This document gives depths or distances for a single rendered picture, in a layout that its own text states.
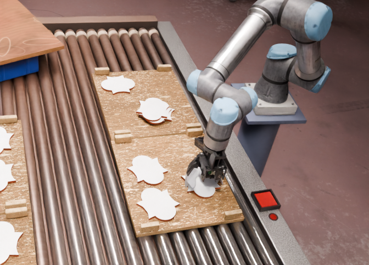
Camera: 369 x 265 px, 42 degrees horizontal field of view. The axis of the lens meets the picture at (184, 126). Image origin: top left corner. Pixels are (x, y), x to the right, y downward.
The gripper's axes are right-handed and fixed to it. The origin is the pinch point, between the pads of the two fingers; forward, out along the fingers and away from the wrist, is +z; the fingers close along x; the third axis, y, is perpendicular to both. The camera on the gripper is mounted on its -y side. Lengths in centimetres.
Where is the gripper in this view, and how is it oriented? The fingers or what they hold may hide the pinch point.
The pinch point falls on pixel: (201, 181)
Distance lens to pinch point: 162.0
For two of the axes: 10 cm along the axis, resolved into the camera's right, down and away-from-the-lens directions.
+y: 2.9, 6.7, -6.8
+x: 9.4, -0.8, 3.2
